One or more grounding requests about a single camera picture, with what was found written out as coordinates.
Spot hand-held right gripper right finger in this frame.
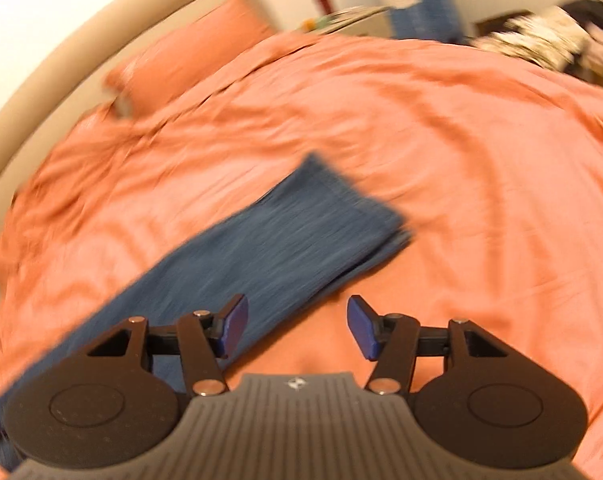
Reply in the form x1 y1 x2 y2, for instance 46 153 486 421
346 295 521 395

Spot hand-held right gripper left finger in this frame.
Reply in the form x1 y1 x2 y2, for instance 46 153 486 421
84 294 250 397

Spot blue denim pants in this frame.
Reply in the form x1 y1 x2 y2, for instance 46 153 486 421
0 154 413 471

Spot orange bed sheet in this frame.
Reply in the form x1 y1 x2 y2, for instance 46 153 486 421
0 30 603 480

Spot orange pillow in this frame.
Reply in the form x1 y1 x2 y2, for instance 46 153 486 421
104 0 277 117

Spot white bedside cabinet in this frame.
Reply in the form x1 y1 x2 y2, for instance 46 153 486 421
326 7 395 41

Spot blue hanging cloth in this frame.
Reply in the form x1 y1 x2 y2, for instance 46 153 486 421
391 0 465 44

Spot beige padded headboard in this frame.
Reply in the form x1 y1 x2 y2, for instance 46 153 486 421
0 0 237 201

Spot patterned cloth pile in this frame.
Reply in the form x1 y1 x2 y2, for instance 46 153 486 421
474 9 589 68

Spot dark furniture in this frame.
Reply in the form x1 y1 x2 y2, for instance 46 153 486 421
561 0 603 92

